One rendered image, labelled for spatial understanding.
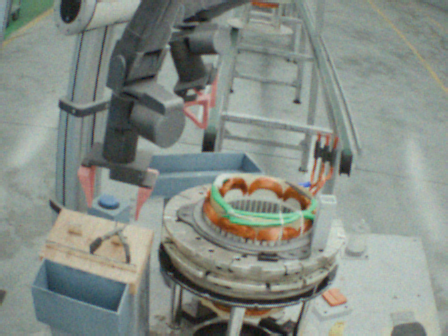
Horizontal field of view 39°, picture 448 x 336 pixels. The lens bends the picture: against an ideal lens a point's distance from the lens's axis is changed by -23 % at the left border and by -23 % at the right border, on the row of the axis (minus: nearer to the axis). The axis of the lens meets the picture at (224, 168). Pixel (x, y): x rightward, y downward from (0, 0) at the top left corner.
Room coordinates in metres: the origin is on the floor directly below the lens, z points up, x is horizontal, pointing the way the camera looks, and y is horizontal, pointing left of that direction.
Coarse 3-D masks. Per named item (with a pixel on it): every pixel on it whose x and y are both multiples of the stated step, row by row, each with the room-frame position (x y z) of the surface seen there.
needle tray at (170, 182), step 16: (160, 160) 1.49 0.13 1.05; (176, 160) 1.51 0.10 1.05; (192, 160) 1.52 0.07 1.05; (208, 160) 1.54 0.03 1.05; (224, 160) 1.55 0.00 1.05; (240, 160) 1.57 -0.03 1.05; (160, 176) 1.48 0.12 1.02; (176, 176) 1.40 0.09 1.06; (192, 176) 1.41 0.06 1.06; (208, 176) 1.43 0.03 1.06; (160, 192) 1.39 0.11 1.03; (176, 192) 1.40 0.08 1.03; (160, 272) 1.48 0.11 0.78
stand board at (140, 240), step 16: (64, 224) 1.12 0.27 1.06; (96, 224) 1.15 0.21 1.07; (112, 224) 1.16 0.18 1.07; (64, 240) 1.06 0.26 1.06; (80, 240) 1.07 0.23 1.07; (128, 240) 1.11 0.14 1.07; (144, 240) 1.13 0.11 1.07; (48, 256) 0.99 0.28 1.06; (64, 256) 1.00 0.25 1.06; (112, 256) 1.05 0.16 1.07; (144, 256) 1.07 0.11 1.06; (96, 272) 0.98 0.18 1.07; (112, 272) 0.99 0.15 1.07; (128, 272) 1.00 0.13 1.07
